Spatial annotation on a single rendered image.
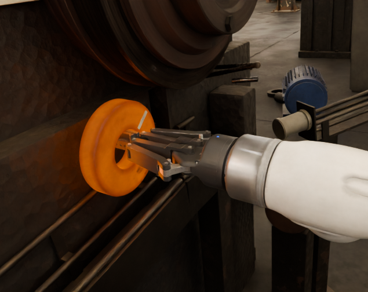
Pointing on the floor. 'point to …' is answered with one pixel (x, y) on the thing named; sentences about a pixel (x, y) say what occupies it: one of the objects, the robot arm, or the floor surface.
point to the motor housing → (290, 254)
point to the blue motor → (303, 89)
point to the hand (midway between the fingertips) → (120, 138)
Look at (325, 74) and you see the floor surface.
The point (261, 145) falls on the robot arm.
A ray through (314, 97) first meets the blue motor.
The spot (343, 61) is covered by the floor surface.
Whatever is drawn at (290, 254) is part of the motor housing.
